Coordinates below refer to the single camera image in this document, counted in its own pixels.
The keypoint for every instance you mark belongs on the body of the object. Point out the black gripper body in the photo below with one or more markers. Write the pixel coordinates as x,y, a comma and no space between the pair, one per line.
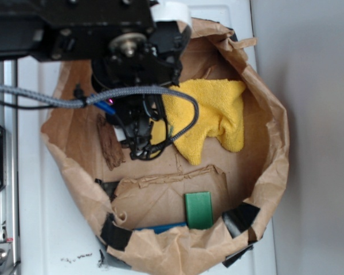
143,121

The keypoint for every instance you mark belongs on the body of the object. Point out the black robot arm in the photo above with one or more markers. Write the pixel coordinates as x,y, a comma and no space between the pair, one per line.
134,48

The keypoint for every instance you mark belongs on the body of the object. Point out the yellow microfiber cloth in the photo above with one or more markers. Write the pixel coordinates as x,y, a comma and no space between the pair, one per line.
221,114

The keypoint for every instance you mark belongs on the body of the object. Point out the brown paper bag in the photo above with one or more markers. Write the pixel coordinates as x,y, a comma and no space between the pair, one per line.
245,186

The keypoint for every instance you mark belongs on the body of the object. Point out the green rectangular block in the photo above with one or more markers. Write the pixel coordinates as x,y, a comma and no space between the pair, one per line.
199,213

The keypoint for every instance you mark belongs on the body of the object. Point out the blue flat block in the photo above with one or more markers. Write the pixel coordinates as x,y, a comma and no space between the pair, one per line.
162,228

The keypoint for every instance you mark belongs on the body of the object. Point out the white plastic tray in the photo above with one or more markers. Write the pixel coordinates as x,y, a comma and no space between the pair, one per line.
54,236

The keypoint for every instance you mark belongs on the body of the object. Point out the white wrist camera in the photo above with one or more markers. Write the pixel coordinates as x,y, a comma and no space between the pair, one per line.
120,135

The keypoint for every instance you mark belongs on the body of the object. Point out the aluminium frame rail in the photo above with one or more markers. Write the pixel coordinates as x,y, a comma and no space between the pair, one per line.
10,259

